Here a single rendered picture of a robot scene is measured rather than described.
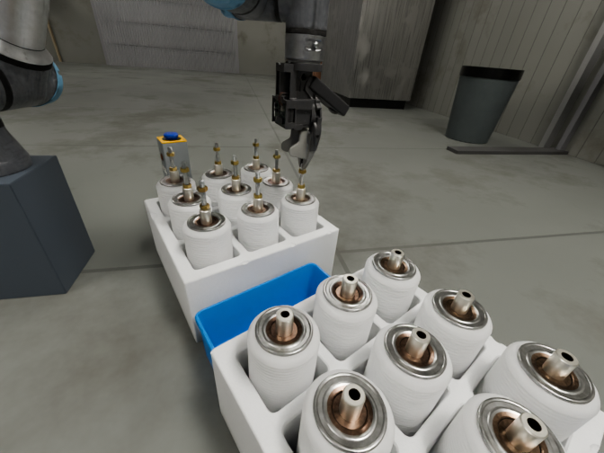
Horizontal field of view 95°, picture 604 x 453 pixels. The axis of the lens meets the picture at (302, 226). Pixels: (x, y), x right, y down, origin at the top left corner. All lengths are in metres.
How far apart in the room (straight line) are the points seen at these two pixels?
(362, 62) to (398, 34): 0.52
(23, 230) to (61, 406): 0.37
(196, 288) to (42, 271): 0.43
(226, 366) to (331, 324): 0.16
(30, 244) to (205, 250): 0.42
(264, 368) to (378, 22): 3.99
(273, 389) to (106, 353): 0.44
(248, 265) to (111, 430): 0.35
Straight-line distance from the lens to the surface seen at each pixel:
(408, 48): 4.33
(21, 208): 0.81
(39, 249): 0.86
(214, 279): 0.59
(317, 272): 0.69
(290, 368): 0.37
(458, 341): 0.47
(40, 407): 0.74
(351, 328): 0.43
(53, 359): 0.80
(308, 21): 0.58
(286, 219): 0.68
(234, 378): 0.44
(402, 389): 0.39
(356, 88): 4.07
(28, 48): 0.89
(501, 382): 0.48
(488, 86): 2.84
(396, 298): 0.51
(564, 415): 0.47
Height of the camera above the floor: 0.56
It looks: 32 degrees down
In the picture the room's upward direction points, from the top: 5 degrees clockwise
